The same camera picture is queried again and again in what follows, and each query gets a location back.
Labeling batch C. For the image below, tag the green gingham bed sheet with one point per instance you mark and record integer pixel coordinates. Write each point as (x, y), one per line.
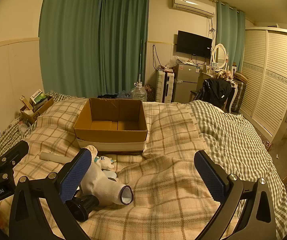
(11, 130)

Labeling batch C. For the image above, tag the brown suitcase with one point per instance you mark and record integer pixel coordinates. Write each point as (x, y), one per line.
(241, 92)

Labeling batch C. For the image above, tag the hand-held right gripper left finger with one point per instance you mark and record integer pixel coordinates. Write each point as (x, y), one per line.
(76, 172)

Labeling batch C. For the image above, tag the wide green curtain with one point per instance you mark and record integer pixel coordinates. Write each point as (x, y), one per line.
(83, 42)

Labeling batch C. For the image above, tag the white louvered wardrobe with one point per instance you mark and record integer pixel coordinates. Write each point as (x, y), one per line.
(266, 80)

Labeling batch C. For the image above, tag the black wall television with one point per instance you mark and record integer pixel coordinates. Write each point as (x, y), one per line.
(194, 43)

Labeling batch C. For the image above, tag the green gingham duvet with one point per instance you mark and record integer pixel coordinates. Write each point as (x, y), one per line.
(233, 140)

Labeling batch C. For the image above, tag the large open cardboard box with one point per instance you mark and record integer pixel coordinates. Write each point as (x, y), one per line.
(111, 125)

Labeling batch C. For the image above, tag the clear plastic bottle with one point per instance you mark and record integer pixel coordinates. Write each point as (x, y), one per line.
(23, 127)

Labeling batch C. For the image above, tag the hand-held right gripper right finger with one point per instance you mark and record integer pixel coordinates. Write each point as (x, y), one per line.
(210, 177)

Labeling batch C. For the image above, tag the white cylindrical tube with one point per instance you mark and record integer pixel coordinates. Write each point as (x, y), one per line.
(53, 156)

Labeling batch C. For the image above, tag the small cardboard box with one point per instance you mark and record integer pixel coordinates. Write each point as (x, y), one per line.
(39, 108)

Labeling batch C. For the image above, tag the narrow green curtain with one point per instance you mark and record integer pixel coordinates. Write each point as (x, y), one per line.
(229, 35)

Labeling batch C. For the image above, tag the black jacket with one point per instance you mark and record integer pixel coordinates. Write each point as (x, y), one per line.
(214, 90)

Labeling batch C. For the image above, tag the green and white carton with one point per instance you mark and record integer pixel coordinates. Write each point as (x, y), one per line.
(38, 96)

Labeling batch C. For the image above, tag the clear plastic bag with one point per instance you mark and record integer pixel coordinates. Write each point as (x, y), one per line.
(174, 61)

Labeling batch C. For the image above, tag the white dressing table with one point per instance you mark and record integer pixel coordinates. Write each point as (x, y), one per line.
(234, 97)

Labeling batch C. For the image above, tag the beige plaid blanket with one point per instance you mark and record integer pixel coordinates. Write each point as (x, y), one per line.
(163, 187)

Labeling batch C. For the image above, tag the white sock with purple cuff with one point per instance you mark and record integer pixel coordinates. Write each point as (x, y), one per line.
(101, 185)

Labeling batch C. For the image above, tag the silver refrigerator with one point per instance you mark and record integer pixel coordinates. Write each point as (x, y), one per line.
(186, 85)

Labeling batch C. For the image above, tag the white ribbed suitcase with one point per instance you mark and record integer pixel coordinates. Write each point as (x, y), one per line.
(164, 87)

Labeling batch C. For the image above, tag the light blue flat item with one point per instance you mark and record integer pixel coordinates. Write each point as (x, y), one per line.
(109, 173)

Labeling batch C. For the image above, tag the black plastic nozzle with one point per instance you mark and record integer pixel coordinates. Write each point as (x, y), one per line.
(82, 206)

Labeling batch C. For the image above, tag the dark patterned bag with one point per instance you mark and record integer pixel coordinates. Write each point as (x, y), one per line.
(149, 92)

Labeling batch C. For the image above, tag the white oval vanity mirror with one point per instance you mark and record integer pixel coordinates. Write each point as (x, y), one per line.
(219, 55)

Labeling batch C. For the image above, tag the white air conditioner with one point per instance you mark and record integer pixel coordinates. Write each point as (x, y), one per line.
(193, 5)

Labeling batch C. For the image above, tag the large clear water jug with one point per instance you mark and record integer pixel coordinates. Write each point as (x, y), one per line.
(139, 95)

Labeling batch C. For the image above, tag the white plush toy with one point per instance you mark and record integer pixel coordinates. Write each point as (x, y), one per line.
(104, 162)

